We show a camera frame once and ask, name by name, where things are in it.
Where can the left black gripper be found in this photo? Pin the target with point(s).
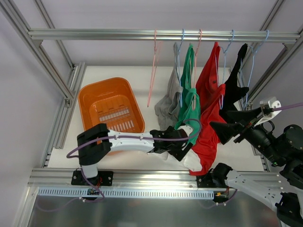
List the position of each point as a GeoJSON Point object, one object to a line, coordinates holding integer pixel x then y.
{"type": "Point", "coordinates": [183, 151]}

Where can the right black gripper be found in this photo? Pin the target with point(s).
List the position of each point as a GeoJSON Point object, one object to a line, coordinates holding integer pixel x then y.
{"type": "Point", "coordinates": [244, 126]}

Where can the white tank top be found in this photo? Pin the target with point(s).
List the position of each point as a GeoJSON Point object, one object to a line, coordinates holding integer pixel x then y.
{"type": "Point", "coordinates": [190, 161]}

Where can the pink wire hanger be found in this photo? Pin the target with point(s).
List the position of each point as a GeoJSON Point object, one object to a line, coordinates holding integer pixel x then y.
{"type": "Point", "coordinates": [157, 47]}

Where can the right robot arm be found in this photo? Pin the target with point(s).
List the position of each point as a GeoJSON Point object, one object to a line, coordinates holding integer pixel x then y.
{"type": "Point", "coordinates": [285, 151]}

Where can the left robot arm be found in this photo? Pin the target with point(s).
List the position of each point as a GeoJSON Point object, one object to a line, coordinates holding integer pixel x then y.
{"type": "Point", "coordinates": [95, 143]}

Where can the blue hanger under black shirt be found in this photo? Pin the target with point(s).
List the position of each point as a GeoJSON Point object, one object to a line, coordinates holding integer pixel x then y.
{"type": "Point", "coordinates": [244, 100]}

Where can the blue hanger under red shirt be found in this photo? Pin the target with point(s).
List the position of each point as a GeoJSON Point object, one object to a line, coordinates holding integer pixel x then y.
{"type": "Point", "coordinates": [226, 49]}

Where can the black shirt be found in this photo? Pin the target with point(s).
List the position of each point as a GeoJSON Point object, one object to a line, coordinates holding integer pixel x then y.
{"type": "Point", "coordinates": [233, 92]}

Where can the green shirt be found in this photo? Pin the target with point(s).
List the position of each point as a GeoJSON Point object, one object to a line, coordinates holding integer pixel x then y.
{"type": "Point", "coordinates": [190, 99]}

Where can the red shirt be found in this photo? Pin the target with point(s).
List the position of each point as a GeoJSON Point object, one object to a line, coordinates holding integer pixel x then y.
{"type": "Point", "coordinates": [210, 94]}

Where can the grey shirt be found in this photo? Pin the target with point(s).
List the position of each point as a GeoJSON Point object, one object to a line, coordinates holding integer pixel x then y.
{"type": "Point", "coordinates": [167, 109]}

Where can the orange plastic basket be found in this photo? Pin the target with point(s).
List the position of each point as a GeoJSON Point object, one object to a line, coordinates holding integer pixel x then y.
{"type": "Point", "coordinates": [112, 102]}

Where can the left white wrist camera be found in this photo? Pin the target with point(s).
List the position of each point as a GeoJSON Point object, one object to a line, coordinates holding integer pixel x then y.
{"type": "Point", "coordinates": [189, 133]}

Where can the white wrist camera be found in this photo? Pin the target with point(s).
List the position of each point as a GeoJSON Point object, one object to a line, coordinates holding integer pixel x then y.
{"type": "Point", "coordinates": [268, 109]}
{"type": "Point", "coordinates": [189, 133]}

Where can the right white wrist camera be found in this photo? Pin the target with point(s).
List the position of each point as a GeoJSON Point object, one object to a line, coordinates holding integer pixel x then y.
{"type": "Point", "coordinates": [268, 109]}

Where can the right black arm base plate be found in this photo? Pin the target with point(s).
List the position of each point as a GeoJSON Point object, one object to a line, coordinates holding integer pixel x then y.
{"type": "Point", "coordinates": [203, 181]}

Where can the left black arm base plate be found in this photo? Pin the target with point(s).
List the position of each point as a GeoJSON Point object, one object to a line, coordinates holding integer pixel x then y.
{"type": "Point", "coordinates": [104, 178]}

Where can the aluminium hanging rail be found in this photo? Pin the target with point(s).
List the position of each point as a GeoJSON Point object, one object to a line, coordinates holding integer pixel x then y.
{"type": "Point", "coordinates": [162, 35]}

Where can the white slotted cable duct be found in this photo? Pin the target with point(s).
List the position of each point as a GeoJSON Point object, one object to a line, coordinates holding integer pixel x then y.
{"type": "Point", "coordinates": [127, 193]}

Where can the aluminium front frame rail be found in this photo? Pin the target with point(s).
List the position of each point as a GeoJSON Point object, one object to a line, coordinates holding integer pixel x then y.
{"type": "Point", "coordinates": [145, 179]}

